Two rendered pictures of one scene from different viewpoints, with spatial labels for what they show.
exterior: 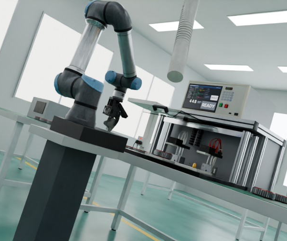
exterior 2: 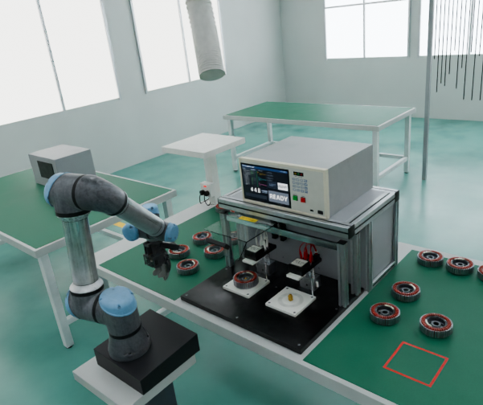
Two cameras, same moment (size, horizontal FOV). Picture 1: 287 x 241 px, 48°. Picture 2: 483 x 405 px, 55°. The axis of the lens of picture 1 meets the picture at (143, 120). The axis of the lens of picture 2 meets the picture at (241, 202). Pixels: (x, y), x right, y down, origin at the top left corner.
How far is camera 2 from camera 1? 1.11 m
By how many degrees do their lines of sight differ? 27
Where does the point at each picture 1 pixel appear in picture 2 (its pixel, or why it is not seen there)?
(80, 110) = (122, 345)
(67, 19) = not seen: outside the picture
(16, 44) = not seen: outside the picture
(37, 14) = not seen: outside the picture
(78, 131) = (137, 384)
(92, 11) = (59, 206)
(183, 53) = (207, 29)
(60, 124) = (108, 364)
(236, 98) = (313, 190)
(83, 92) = (114, 325)
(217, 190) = (328, 382)
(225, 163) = (327, 258)
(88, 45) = (82, 251)
